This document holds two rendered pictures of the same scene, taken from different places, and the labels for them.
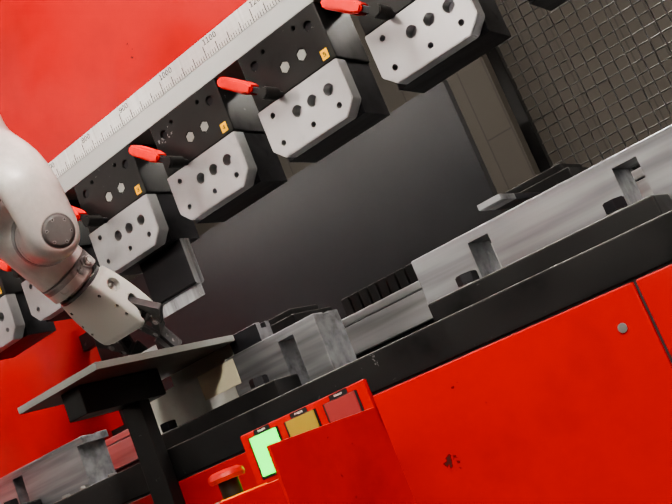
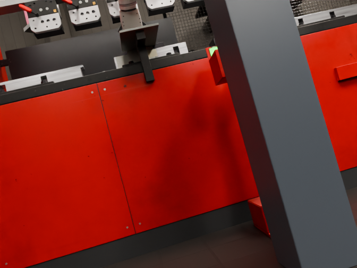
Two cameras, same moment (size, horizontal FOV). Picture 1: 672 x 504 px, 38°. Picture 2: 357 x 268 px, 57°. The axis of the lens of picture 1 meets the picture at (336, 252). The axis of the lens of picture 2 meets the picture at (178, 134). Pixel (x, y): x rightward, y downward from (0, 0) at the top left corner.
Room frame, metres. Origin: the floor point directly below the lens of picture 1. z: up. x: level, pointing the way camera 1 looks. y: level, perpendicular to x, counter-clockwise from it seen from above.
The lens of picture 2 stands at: (0.17, 1.35, 0.42)
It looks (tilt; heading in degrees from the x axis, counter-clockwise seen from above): 3 degrees up; 317
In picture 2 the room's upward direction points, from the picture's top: 15 degrees counter-clockwise
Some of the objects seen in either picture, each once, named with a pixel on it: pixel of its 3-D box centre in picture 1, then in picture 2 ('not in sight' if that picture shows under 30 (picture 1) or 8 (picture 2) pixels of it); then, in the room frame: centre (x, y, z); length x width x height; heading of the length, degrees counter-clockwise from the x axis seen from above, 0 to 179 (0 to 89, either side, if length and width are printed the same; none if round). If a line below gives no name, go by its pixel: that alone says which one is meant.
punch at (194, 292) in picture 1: (173, 278); not in sight; (1.49, 0.25, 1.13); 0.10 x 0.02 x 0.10; 56
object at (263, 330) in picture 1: (220, 355); (145, 49); (1.47, 0.22, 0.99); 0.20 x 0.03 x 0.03; 56
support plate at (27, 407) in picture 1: (130, 373); (138, 38); (1.37, 0.34, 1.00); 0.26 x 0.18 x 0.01; 146
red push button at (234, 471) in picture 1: (229, 485); not in sight; (1.02, 0.19, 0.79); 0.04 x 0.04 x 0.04
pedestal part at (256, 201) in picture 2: not in sight; (281, 211); (0.97, 0.17, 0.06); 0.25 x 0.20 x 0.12; 142
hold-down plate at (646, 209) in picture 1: (546, 263); not in sight; (1.11, -0.22, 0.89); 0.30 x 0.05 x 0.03; 56
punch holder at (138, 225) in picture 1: (135, 211); (121, 3); (1.51, 0.27, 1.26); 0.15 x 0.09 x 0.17; 56
